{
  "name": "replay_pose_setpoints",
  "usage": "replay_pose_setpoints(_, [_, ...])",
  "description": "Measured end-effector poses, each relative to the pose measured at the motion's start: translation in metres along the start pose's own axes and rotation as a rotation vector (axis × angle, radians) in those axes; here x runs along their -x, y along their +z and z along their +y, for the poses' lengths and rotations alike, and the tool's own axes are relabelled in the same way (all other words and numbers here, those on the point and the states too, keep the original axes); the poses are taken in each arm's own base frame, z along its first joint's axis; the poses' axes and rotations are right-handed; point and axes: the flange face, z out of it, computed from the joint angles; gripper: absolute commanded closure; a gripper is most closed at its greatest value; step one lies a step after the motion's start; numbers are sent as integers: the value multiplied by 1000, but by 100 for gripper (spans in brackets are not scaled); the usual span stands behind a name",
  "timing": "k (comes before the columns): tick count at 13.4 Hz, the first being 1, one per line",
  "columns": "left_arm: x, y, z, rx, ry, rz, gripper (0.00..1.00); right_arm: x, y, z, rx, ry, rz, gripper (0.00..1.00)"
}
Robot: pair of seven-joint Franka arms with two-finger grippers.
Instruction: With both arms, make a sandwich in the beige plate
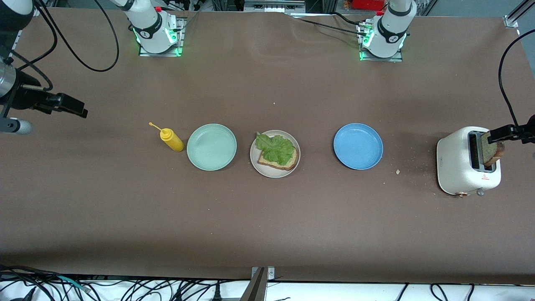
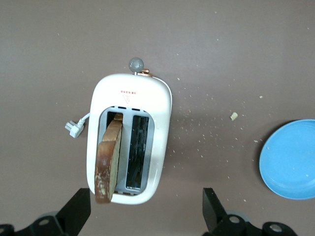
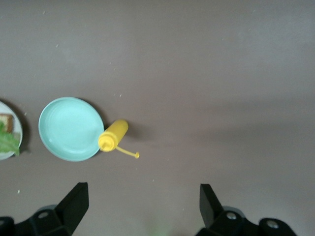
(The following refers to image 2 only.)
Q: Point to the brown toast bread slice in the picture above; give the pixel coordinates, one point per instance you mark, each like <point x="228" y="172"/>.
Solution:
<point x="108" y="159"/>

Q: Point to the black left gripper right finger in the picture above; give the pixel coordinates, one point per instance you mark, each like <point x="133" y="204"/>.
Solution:
<point x="215" y="217"/>

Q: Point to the cream white two-slot toaster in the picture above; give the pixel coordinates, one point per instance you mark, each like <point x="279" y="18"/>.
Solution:
<point x="147" y="98"/>

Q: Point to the white toaster power plug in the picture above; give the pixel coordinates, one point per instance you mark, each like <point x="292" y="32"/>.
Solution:
<point x="73" y="127"/>

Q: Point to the blue round plate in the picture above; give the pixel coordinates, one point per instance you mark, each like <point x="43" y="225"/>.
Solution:
<point x="290" y="159"/>

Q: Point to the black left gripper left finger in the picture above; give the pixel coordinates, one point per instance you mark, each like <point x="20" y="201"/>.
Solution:
<point x="73" y="216"/>

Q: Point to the small bread crumb chunk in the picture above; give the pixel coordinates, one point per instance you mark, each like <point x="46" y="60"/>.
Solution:
<point x="234" y="116"/>

